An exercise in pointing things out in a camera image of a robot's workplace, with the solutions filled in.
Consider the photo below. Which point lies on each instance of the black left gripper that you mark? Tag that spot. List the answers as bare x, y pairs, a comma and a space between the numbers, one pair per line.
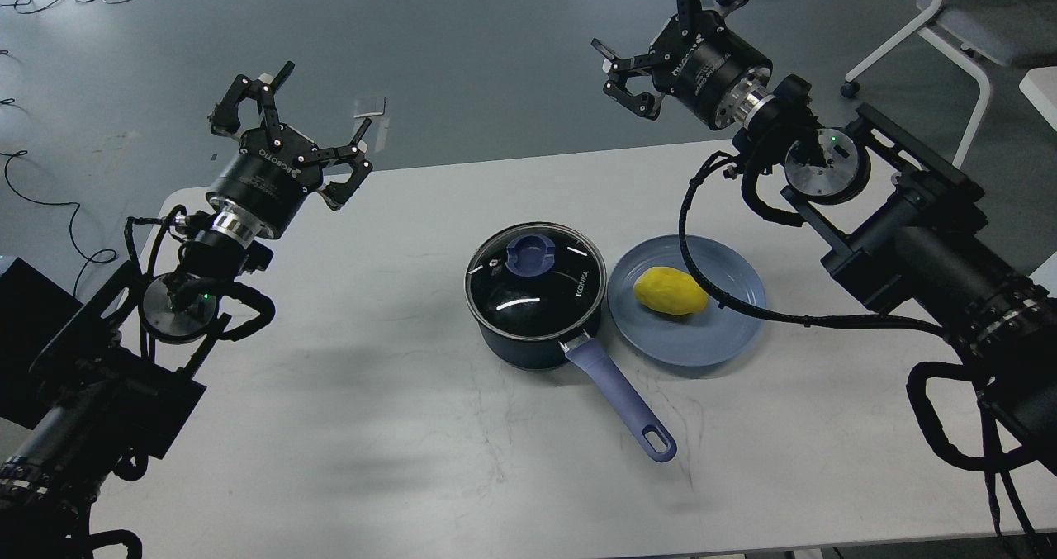
267, 184

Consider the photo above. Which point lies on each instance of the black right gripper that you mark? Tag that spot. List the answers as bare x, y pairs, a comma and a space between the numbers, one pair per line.
695, 58

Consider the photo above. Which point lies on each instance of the glass pot lid blue knob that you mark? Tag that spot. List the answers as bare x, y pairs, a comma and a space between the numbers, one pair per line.
534, 281

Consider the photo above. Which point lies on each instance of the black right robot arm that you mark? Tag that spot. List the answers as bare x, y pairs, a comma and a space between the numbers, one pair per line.
902, 226

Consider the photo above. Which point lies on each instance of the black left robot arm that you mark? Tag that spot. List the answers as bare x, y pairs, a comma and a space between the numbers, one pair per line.
104, 386

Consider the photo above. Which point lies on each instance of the white chair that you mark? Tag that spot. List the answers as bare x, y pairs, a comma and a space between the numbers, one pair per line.
1017, 34

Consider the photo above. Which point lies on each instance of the black box at left edge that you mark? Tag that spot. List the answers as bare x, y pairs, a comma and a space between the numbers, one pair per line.
33, 310

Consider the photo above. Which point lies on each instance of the white table corner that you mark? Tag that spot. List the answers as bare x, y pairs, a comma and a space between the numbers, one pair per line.
1038, 86

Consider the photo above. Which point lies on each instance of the dark blue saucepan purple handle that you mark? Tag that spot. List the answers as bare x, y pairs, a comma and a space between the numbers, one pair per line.
580, 347

